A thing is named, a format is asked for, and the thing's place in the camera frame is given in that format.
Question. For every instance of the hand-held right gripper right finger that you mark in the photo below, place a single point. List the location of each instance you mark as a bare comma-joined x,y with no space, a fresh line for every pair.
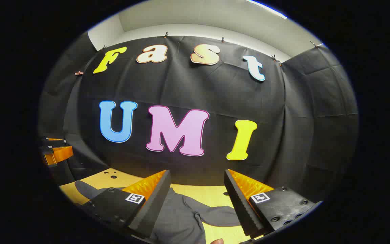
239,203

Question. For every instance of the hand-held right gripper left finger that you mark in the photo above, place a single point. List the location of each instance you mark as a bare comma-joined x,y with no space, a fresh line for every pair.
154,203

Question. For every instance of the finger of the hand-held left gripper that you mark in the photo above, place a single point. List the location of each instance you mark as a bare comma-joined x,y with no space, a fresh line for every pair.
61,154
54,140

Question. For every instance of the grey polo shirt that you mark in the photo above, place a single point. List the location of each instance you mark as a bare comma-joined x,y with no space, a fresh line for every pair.
181,217

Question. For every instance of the black backdrop cloth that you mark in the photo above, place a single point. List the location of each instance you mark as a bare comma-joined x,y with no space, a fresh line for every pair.
215,95

